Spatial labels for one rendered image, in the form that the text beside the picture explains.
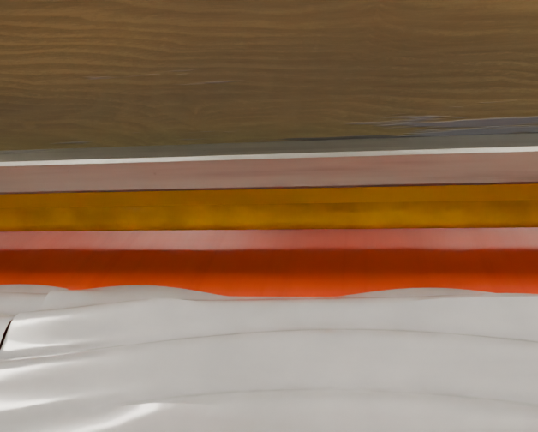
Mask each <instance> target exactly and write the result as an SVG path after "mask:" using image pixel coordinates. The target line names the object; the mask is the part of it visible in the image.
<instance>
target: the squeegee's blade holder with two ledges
mask: <svg viewBox="0 0 538 432"><path fill-rule="evenodd" d="M533 183H538V133H528V134H502V135H451V136H424V137H398V138H373V139H347V140H320V141H269V142H243V143H217V144H191V145H165V146H139V147H88V148H62V149H35V150H9V151H0V195H4V194H48V193H92V192H136V191H181V190H225V189H312V188H356V187H401V186H445V185H489V184H533Z"/></svg>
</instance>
